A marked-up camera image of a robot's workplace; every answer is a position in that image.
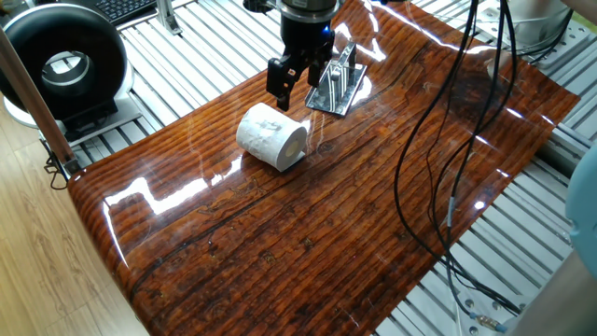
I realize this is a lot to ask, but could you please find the small tangled black cable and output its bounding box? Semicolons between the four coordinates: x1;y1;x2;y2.
43;139;70;191

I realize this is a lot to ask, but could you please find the glossy wood-grain table mat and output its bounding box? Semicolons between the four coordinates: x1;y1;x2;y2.
67;0;581;336

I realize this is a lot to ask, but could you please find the black ring-shaped device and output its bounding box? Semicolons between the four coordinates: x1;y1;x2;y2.
0;2;141;144

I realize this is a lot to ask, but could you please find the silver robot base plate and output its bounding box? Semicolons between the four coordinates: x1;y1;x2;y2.
447;289;514;336

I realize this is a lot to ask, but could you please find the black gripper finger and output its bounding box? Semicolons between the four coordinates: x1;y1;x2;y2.
265;51;302;112
306;44;335;89

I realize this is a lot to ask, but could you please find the shiny metal toilet paper holder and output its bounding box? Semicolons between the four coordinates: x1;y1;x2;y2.
304;40;368;117

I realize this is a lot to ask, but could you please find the grey cylindrical device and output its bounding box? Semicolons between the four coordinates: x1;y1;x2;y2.
506;0;575;49

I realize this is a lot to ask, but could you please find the cable with metal connector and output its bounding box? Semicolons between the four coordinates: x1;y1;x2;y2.
468;311;508;334

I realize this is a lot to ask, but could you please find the small aluminium bracket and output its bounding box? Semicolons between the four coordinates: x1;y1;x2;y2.
155;0;183;36

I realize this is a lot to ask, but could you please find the black round object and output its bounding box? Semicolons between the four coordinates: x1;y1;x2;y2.
242;0;280;14

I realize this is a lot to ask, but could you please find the black keyboard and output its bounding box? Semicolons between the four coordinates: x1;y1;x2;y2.
81;0;159;27

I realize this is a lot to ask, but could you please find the white toilet paper roll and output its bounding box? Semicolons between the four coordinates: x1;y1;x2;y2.
235;102;309;173

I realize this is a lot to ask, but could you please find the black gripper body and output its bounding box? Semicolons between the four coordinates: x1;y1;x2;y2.
279;16;338;60

